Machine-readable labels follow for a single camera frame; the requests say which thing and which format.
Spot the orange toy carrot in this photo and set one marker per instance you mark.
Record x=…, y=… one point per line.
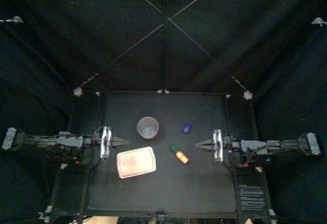
x=180, y=155

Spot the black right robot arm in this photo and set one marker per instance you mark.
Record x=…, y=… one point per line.
x=272, y=146

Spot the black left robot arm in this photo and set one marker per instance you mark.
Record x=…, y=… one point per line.
x=47, y=141

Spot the purple toy eggplant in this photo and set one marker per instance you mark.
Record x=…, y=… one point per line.
x=187, y=128

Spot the translucent grey plastic cup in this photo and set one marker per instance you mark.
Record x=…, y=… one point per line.
x=147, y=128

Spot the white printed label sticker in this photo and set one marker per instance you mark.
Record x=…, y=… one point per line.
x=251, y=198

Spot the black cloth backdrop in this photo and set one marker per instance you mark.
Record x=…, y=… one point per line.
x=255, y=49

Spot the silver frame corner bracket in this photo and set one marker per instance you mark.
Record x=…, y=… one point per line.
x=77, y=91
x=247, y=95

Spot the small silver frame bracket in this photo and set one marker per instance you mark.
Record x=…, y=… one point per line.
x=163, y=91

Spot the silver frame clamp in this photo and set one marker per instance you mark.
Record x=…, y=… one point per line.
x=319, y=21
x=12, y=19

